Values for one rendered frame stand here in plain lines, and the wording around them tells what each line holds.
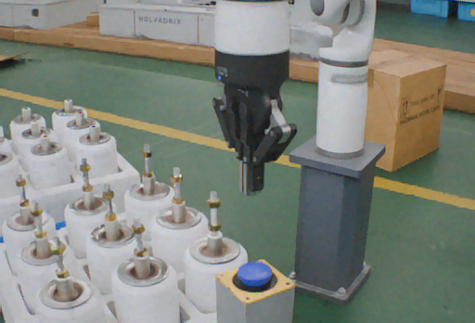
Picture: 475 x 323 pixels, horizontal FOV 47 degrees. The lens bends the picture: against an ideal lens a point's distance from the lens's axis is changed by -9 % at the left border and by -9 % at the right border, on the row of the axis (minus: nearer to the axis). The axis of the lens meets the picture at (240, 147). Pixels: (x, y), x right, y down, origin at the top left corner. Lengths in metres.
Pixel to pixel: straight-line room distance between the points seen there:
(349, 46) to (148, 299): 0.54
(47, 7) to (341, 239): 3.12
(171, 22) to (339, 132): 2.19
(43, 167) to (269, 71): 0.79
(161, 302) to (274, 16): 0.44
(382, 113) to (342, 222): 0.71
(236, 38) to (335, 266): 0.69
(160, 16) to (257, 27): 2.67
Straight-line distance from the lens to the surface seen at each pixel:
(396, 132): 1.75
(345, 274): 1.17
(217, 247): 0.86
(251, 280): 0.68
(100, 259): 0.90
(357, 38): 1.04
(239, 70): 0.56
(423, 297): 1.24
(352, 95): 1.04
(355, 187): 1.08
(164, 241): 0.94
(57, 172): 1.28
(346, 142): 1.07
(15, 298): 0.94
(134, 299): 0.81
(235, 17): 0.55
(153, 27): 3.25
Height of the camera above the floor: 0.71
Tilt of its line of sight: 22 degrees down
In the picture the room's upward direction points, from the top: straight up
